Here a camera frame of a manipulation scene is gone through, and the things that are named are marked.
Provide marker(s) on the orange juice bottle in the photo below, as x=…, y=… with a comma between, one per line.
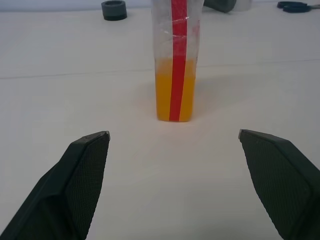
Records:
x=162, y=100

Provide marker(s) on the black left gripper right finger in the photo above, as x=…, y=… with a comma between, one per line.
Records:
x=282, y=180

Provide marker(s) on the dark grey block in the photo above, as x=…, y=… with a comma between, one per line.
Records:
x=221, y=5

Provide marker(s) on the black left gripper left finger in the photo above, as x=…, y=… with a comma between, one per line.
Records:
x=75, y=180

